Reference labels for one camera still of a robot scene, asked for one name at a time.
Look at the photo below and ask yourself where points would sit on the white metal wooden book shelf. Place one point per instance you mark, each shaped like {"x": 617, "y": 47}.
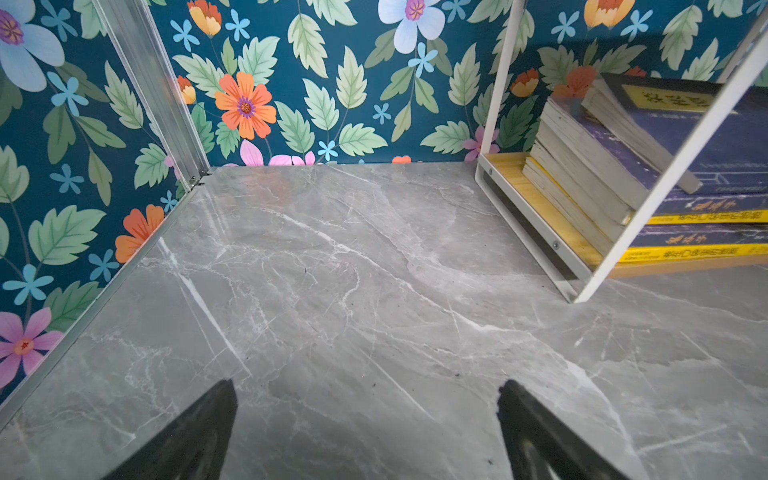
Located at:
{"x": 572, "y": 264}

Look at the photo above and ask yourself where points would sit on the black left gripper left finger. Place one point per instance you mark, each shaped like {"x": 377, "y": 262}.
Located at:
{"x": 192, "y": 446}

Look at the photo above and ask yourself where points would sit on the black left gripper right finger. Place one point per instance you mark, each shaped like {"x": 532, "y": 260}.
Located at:
{"x": 540, "y": 446}

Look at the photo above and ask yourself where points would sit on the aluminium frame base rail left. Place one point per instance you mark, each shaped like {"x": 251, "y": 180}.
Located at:
{"x": 30, "y": 384}

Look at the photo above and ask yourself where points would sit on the aluminium frame corner post left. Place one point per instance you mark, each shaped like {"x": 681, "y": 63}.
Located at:
{"x": 135, "y": 36}

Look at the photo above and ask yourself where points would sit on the navy book yellow label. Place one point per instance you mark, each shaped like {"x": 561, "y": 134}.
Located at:
{"x": 654, "y": 117}

